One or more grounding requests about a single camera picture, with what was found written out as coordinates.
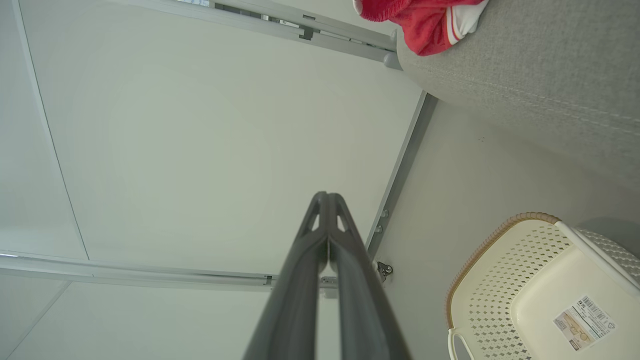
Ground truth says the cream laundry basket brown rim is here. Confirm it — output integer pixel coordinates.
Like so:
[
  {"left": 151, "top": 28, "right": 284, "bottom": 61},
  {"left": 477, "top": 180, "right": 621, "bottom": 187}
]
[{"left": 445, "top": 212, "right": 640, "bottom": 360}]

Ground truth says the grey aluminium frame rail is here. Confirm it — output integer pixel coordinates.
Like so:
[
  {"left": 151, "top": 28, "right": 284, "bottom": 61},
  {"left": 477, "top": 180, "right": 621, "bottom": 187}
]
[
  {"left": 365, "top": 92, "right": 440, "bottom": 260},
  {"left": 0, "top": 252, "right": 341, "bottom": 294},
  {"left": 115, "top": 0, "right": 401, "bottom": 64}
]

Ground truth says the red clothing with white stripes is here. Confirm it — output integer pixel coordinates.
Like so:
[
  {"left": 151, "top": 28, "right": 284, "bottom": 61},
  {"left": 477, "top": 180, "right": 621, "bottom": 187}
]
[{"left": 352, "top": 0, "right": 490, "bottom": 57}]

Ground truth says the paper label sticker with barcode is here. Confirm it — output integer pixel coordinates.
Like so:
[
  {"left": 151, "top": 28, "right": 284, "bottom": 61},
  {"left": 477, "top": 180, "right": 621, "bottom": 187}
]
[{"left": 552, "top": 295, "right": 617, "bottom": 352}]

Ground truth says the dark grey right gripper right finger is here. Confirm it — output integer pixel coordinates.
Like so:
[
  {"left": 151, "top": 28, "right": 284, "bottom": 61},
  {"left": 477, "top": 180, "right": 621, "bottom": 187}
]
[{"left": 328, "top": 193, "right": 412, "bottom": 360}]

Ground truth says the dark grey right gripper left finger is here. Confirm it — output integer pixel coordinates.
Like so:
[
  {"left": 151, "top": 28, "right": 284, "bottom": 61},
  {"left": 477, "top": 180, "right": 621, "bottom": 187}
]
[{"left": 243, "top": 191, "right": 330, "bottom": 360}]

